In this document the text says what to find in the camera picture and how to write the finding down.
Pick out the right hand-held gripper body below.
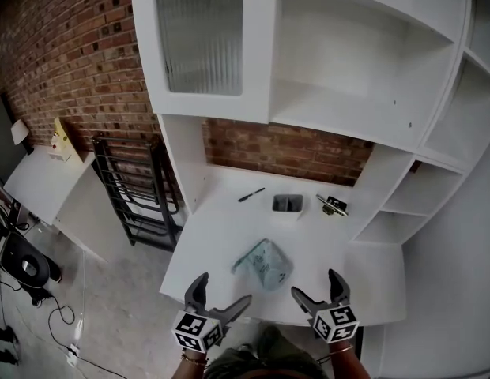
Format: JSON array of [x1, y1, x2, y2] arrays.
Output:
[[307, 296, 361, 346]]

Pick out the light blue plastic bag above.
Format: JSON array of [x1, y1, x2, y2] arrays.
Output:
[[230, 238, 296, 294]]

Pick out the white ribbed glass cabinet door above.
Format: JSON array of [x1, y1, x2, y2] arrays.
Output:
[[130, 0, 281, 126]]

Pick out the small white box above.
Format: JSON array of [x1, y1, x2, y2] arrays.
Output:
[[47, 133, 73, 163]]

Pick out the person's right forearm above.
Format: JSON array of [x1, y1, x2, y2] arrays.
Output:
[[326, 341, 373, 379]]

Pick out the black and brass clip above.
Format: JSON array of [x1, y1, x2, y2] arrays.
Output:
[[315, 193, 351, 218]]

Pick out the black marker pen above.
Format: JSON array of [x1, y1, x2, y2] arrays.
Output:
[[237, 187, 267, 204]]

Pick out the beaded left wrist bracelet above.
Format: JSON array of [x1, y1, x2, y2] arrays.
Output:
[[179, 352, 209, 367]]

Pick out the white pen holder box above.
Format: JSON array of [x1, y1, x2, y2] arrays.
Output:
[[269, 192, 311, 227]]

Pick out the white desk with hutch shelves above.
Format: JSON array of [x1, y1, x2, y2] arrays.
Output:
[[129, 0, 490, 375]]

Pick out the person's left forearm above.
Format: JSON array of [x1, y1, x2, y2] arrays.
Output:
[[172, 348, 211, 379]]

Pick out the black equipment rig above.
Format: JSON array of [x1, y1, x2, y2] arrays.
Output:
[[0, 194, 29, 253]]

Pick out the white table lamp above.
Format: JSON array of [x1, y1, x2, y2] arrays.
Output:
[[10, 118, 31, 156]]

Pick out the black round stool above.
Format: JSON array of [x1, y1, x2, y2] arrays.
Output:
[[0, 235, 53, 291]]

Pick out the black floor cable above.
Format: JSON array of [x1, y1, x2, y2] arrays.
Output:
[[46, 293, 183, 379]]

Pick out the person's olive trousers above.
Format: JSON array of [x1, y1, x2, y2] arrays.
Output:
[[205, 323, 330, 379]]

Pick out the white side desk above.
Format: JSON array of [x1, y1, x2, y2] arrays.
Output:
[[2, 144, 124, 265]]

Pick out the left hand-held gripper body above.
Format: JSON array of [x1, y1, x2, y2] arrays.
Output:
[[171, 302, 231, 354]]

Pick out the black metal folding rack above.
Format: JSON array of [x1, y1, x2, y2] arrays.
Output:
[[90, 131, 187, 253]]

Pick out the dark grey board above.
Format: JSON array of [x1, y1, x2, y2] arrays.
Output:
[[0, 92, 15, 186]]

